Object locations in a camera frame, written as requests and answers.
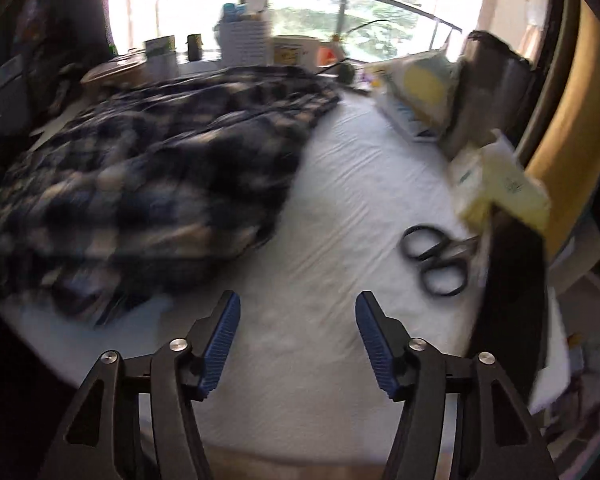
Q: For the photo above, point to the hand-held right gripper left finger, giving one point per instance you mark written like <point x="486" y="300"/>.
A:
<point x="222" y="345"/>

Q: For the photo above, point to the pale yellow packet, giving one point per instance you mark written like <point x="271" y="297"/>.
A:
<point x="505" y="185"/>

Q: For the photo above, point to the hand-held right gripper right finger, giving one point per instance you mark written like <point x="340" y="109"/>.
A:
<point x="375" y="345"/>

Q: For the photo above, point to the brown food container clear lid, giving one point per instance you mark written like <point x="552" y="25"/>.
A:
<point x="115" y="71"/>

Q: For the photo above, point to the blue plaid shirt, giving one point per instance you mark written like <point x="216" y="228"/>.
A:
<point x="155" y="175"/>

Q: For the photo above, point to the black flat object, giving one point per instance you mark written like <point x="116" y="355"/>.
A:
<point x="515" y="300"/>

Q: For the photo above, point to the small white bottle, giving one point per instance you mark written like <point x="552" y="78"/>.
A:
<point x="292" y="51"/>

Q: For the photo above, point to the white table cloth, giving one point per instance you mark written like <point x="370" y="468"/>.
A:
<point x="350" y="200"/>

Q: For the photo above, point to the white green milk carton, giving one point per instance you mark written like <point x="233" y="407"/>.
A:
<point x="161" y="55"/>

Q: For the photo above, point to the dark silver bag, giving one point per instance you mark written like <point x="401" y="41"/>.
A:
<point x="490" y="90"/>

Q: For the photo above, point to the yellow plastic bag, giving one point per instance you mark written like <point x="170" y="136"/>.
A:
<point x="420" y="90"/>

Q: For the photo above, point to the small dark bottle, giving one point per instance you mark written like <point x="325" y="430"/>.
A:
<point x="195" y="46"/>

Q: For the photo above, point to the white perforated basket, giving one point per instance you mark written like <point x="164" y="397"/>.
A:
<point x="245" y="42"/>

